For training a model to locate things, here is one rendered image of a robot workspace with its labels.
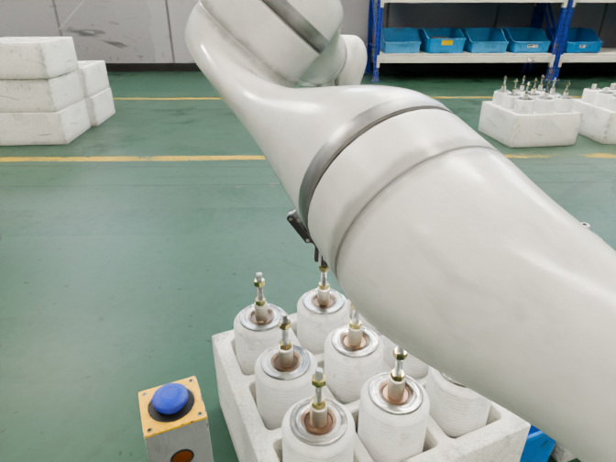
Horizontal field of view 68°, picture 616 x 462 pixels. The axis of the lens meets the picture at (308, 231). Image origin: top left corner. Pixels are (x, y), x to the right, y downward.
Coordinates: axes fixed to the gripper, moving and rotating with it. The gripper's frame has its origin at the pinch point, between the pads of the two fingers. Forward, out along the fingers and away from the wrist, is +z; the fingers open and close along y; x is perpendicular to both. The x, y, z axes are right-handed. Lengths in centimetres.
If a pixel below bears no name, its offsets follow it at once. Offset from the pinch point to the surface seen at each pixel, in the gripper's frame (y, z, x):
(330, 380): 1.6, 15.9, -13.3
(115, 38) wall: -245, 1, 465
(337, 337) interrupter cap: 2.6, 9.6, -10.2
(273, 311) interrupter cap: -8.6, 9.7, -3.8
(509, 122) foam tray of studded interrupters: 98, 22, 191
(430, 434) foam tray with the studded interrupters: 16.4, 17.6, -21.2
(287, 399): -4.6, 12.6, -20.6
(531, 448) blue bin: 34.9, 26.7, -15.4
